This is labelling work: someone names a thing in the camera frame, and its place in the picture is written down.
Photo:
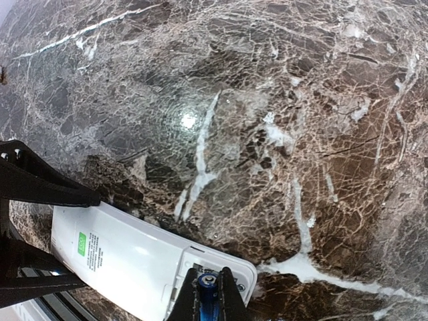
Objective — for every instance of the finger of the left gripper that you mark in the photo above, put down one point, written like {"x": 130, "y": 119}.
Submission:
{"x": 16, "y": 255}
{"x": 26, "y": 177}

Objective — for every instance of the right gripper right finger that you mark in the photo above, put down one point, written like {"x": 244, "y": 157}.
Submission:
{"x": 231, "y": 305}

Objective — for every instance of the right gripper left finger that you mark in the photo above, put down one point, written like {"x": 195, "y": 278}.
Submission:
{"x": 187, "y": 305}

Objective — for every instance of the blue battery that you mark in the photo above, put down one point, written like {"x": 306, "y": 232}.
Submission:
{"x": 208, "y": 295}

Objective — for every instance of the white remote control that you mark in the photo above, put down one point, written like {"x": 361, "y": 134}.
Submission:
{"x": 134, "y": 264}

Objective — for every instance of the black front table rail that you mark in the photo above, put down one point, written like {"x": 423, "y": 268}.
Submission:
{"x": 55, "y": 307}

